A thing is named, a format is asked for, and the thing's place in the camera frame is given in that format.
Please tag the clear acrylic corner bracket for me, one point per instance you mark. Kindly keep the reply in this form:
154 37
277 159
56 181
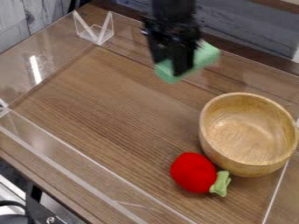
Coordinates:
98 34

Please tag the light wooden bowl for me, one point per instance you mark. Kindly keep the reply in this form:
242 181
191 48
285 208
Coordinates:
249 134

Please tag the red plush tomato toy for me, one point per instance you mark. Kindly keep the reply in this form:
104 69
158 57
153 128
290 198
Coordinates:
195 174

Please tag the clear acrylic tray wall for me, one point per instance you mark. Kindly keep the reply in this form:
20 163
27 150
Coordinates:
82 183

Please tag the green rectangular block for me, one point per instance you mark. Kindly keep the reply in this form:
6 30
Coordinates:
206 55

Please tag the black table clamp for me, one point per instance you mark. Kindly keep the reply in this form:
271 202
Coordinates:
36 212

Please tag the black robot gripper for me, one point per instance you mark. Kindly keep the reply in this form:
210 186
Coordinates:
170 23

